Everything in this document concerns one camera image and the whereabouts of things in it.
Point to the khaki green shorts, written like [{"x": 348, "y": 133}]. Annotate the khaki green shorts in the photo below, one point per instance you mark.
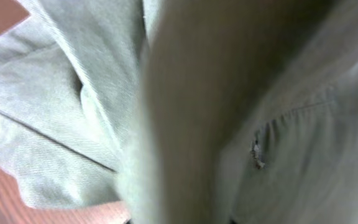
[{"x": 188, "y": 111}]

